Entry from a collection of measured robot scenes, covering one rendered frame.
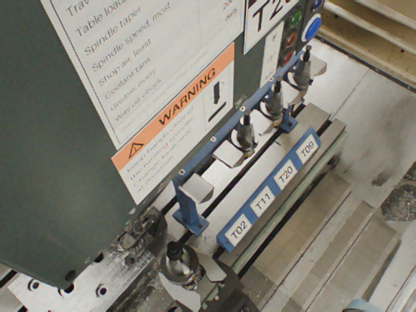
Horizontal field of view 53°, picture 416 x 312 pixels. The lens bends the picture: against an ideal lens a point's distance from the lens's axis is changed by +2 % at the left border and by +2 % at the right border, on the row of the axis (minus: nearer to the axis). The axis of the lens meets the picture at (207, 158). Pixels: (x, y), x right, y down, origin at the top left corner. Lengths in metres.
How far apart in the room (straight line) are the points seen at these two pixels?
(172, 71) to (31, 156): 0.13
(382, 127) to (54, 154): 1.37
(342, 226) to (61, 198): 1.20
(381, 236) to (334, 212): 0.16
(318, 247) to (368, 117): 0.49
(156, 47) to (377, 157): 1.31
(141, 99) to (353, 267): 1.18
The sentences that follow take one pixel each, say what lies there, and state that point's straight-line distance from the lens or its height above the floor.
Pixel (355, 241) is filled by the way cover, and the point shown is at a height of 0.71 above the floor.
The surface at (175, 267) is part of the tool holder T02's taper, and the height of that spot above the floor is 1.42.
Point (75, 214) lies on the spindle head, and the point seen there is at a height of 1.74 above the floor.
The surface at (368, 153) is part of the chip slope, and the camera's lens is 1.55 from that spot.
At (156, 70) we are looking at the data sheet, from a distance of 0.32.
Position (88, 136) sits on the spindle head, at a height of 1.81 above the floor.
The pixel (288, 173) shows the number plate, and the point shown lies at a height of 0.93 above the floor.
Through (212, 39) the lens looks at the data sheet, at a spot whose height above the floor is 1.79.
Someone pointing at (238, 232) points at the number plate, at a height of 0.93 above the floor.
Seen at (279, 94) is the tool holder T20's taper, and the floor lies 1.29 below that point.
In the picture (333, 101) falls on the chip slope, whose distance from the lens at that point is 1.59.
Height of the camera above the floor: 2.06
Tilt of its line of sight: 63 degrees down
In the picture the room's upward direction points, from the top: 5 degrees counter-clockwise
